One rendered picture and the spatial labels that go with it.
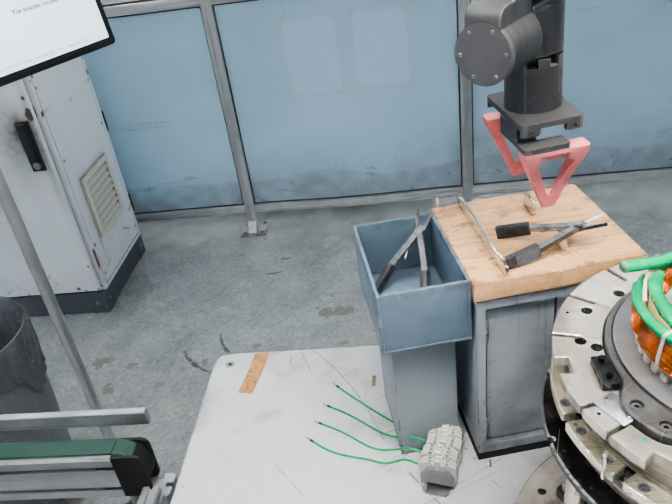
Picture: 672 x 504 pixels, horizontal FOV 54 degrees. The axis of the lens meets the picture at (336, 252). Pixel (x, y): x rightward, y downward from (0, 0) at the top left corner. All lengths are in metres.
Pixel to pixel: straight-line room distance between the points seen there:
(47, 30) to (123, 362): 1.54
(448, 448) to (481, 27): 0.53
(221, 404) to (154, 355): 1.48
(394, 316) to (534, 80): 0.29
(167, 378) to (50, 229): 0.74
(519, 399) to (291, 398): 0.35
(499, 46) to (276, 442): 0.63
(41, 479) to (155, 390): 1.24
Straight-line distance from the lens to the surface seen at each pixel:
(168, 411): 2.28
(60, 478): 1.15
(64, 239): 2.70
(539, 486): 0.89
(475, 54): 0.62
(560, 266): 0.77
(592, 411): 0.56
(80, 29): 1.29
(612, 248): 0.81
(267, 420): 1.02
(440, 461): 0.88
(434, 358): 0.83
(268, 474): 0.95
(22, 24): 1.23
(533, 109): 0.69
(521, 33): 0.62
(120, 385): 2.45
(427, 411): 0.89
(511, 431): 0.92
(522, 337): 0.82
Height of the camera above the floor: 1.49
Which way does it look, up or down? 31 degrees down
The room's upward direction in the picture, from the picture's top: 8 degrees counter-clockwise
